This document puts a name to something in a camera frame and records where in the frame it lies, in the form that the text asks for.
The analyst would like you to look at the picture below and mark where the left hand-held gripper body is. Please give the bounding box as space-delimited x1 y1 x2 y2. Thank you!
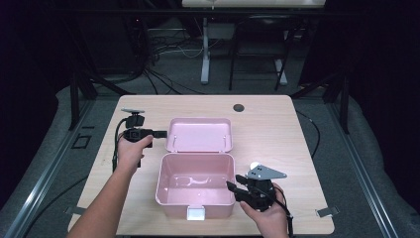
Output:
120 107 155 148

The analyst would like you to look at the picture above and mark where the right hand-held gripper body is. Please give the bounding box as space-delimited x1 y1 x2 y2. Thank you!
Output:
236 164 287 212

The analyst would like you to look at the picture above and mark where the pink storage box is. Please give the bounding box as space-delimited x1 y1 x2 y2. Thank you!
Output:
155 117 238 222

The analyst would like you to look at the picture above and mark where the person's left hand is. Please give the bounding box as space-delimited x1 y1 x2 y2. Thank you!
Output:
115 134 155 173

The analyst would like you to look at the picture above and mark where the person's right hand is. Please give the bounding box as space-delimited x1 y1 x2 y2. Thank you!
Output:
239 183 289 234

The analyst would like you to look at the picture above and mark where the black metal stand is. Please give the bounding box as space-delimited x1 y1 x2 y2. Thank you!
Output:
67 70 137 132
290 70 352 135

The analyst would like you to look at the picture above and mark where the white standing desk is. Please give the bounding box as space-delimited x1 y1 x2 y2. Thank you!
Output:
181 0 326 86

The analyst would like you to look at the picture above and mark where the black chair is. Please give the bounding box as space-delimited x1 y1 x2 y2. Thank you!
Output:
228 14 298 92

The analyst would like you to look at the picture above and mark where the left hand-held gripper cable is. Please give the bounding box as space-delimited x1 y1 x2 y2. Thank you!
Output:
111 118 129 174

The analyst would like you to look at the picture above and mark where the hand-held gripper cable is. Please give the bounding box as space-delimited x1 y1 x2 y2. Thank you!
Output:
273 187 296 238
111 118 129 174

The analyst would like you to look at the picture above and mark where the right hand-held gripper cable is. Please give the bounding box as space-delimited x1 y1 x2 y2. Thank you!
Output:
273 187 296 238

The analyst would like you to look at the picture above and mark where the black floor cable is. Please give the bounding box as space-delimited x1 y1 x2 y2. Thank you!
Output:
295 109 322 160
23 176 89 238

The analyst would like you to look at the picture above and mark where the tangle of floor cables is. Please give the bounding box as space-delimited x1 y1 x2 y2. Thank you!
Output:
142 29 206 96

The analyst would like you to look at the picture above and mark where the aluminium floor rail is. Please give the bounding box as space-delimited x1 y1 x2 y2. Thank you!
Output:
326 102 399 238
3 98 96 238

